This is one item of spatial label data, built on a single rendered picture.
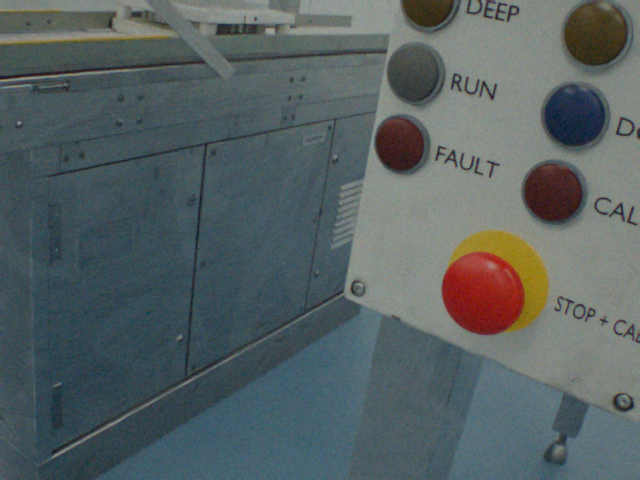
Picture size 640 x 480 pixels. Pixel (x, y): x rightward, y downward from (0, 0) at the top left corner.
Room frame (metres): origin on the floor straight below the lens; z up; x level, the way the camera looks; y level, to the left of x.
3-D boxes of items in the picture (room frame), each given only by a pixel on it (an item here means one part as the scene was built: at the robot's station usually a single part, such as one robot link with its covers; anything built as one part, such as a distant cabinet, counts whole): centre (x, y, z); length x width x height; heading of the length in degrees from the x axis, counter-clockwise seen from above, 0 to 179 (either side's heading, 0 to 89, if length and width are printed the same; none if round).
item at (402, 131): (0.35, -0.03, 0.94); 0.03 x 0.01 x 0.03; 59
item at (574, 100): (0.31, -0.10, 0.97); 0.03 x 0.01 x 0.03; 59
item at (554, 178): (0.31, -0.10, 0.94); 0.03 x 0.01 x 0.03; 59
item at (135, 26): (1.36, 0.28, 0.84); 0.24 x 0.24 x 0.02; 59
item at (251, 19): (1.36, 0.28, 0.89); 0.25 x 0.24 x 0.02; 59
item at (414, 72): (0.35, -0.03, 0.97); 0.03 x 0.01 x 0.03; 59
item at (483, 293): (0.31, -0.09, 0.89); 0.04 x 0.04 x 0.04; 59
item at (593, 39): (0.31, -0.10, 1.01); 0.03 x 0.01 x 0.03; 59
